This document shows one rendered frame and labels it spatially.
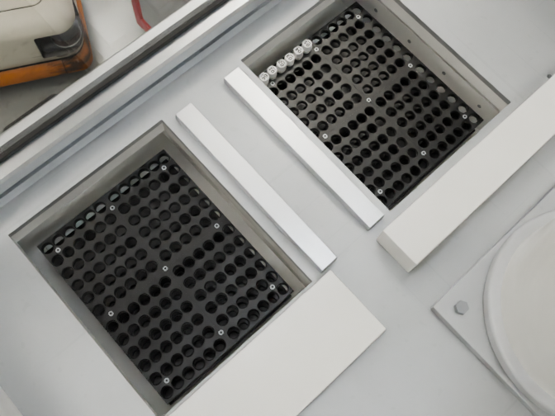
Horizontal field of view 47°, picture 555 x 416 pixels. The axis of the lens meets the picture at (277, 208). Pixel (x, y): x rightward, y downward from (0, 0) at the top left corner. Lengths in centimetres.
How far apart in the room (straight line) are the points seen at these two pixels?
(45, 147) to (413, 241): 38
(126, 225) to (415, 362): 34
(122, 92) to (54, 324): 24
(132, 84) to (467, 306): 41
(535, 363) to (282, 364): 23
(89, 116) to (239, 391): 31
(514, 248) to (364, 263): 15
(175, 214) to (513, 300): 36
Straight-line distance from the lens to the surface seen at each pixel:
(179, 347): 70
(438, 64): 87
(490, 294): 68
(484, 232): 72
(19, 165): 69
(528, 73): 83
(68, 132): 69
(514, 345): 67
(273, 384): 64
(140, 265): 72
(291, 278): 78
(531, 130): 75
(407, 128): 79
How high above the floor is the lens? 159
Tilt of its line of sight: 71 degrees down
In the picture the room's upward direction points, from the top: 10 degrees clockwise
